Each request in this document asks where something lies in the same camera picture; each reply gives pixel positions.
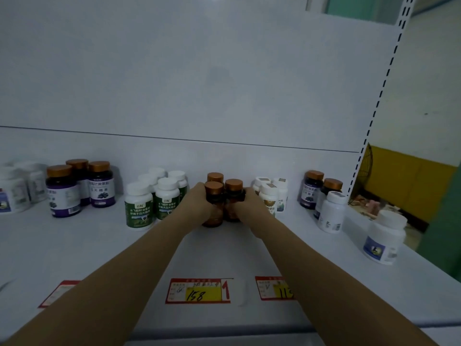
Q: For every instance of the person's left hand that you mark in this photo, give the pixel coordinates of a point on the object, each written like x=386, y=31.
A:
x=194, y=207

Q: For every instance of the person's right hand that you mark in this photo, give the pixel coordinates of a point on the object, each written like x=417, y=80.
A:
x=252, y=212

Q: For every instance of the person's left fingers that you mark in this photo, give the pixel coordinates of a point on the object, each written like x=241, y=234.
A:
x=210, y=208

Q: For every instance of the person's right fingers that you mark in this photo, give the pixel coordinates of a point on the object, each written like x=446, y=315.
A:
x=236, y=208

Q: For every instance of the amber bottle with copper cap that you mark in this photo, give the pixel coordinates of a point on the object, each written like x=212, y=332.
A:
x=215, y=177
x=234, y=192
x=214, y=190

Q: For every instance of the person's left forearm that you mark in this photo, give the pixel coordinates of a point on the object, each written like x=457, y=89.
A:
x=108, y=284

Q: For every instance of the person's right forearm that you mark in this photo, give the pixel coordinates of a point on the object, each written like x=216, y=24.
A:
x=324, y=284

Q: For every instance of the white bottle with green label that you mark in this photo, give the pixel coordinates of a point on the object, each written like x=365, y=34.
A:
x=138, y=210
x=179, y=180
x=167, y=198
x=147, y=178
x=157, y=172

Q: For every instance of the dark bottle with copper cap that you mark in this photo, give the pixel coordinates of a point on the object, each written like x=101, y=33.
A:
x=330, y=186
x=312, y=190

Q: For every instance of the red and yellow price tag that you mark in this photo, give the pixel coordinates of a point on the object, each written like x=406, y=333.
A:
x=198, y=291
x=272, y=287

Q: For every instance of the plain white pill bottle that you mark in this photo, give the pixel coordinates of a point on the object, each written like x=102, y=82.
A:
x=333, y=214

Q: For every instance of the purple bottle with copper cap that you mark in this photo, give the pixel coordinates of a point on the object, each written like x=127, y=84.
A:
x=101, y=187
x=62, y=194
x=78, y=169

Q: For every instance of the pile of items on floor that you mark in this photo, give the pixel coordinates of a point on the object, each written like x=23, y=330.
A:
x=367, y=205

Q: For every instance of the large white bottle blue label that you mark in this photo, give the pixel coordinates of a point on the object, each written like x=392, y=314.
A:
x=384, y=237

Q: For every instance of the white bottle with blue label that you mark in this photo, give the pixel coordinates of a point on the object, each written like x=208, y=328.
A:
x=10, y=192

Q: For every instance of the white slotted shelf upright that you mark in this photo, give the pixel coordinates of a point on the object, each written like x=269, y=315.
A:
x=389, y=79

